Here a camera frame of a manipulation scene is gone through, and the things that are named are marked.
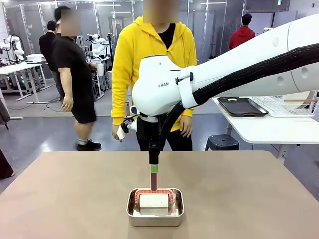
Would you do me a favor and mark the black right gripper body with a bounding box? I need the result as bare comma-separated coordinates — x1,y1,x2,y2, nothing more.
136,116,160,147

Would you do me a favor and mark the red lint roller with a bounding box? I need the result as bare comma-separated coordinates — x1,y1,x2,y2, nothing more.
134,171,176,216

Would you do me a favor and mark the black tray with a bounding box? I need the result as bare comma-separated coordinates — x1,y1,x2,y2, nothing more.
217,97,269,118

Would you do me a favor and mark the white plate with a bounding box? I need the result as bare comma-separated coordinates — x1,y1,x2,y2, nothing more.
290,90,319,110

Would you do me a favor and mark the person's right forearm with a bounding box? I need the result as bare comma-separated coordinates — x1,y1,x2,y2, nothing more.
111,94,132,126

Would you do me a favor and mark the person's right hand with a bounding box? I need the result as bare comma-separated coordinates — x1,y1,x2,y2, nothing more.
111,123,124,143

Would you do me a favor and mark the person's left hand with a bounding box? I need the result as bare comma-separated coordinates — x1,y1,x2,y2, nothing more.
178,115,193,138

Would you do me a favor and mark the rectangular metal tray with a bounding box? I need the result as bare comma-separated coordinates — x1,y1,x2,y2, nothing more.
126,188,185,227

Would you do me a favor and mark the dark blue stool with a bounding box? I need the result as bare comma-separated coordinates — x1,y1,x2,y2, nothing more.
204,134,240,151

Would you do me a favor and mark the person in yellow hoodie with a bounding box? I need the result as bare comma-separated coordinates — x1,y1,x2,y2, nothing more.
111,16,197,152

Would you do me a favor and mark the man in black shorts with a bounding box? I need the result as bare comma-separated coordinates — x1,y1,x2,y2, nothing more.
51,6,102,152

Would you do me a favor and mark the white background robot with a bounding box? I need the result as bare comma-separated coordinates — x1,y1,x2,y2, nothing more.
86,33,112,60
0,34,25,63

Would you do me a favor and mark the white side table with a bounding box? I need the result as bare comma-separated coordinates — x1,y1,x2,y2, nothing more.
211,97,319,165

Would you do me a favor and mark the person in black clothes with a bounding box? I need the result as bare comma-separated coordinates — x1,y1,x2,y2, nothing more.
38,20,63,102

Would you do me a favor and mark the person in red hoodie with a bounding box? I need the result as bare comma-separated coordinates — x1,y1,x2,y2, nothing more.
228,13,256,50

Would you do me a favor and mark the white lab table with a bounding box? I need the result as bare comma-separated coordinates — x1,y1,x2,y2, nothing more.
0,63,48,105

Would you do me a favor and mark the dark grey hanging cloth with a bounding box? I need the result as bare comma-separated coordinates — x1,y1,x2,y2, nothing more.
0,96,10,130

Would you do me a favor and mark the dark brown garment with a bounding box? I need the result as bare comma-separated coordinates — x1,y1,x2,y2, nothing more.
0,148,14,180

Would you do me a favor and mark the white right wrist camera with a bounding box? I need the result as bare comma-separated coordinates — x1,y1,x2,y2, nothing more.
116,121,130,140

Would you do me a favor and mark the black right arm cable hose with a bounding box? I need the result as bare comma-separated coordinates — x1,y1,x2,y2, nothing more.
158,42,319,146

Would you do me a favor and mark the white wire dish rack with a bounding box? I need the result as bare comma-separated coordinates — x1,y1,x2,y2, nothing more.
251,94,319,118

